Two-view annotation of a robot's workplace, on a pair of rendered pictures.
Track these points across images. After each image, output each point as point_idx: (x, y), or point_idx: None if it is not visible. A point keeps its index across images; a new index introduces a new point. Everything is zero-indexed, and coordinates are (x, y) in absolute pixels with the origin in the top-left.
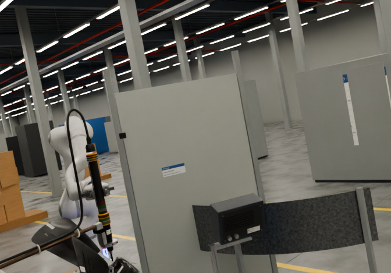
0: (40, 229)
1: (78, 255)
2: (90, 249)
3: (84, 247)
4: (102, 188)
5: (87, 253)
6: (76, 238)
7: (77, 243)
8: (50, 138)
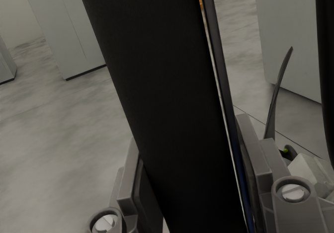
0: None
1: (279, 72)
2: (268, 115)
3: (275, 91)
4: (139, 172)
5: (271, 103)
6: (286, 62)
7: (282, 65)
8: None
